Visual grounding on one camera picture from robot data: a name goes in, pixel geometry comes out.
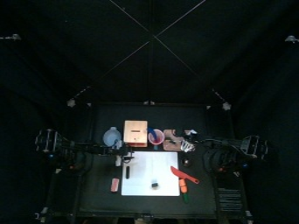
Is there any white cutting board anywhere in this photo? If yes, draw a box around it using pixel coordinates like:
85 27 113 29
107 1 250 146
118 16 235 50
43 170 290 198
121 150 182 197

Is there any orange-red toy knife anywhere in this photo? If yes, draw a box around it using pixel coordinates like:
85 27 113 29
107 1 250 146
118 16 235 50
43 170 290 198
170 165 202 185

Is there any light blue plastic bowl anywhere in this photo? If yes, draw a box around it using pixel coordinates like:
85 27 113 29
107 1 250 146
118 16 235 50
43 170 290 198
102 126 123 148

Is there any wooden box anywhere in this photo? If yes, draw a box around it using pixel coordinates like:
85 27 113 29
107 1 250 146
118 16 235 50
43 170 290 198
123 119 150 148

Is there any pink plastic cup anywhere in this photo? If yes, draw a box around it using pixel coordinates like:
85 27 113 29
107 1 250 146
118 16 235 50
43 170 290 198
147 129 166 146

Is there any blue plastic utensil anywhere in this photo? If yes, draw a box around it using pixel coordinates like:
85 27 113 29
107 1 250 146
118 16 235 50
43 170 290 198
146 127 159 142

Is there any pink rectangular block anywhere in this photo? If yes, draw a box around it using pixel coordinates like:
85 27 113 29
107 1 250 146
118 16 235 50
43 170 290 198
110 178 121 193

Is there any orange toy carrot green top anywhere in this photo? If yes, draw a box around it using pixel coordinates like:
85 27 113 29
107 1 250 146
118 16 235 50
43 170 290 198
179 178 191 204

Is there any black cloth backdrop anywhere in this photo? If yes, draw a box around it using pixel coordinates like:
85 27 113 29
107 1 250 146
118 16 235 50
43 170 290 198
0 0 299 130

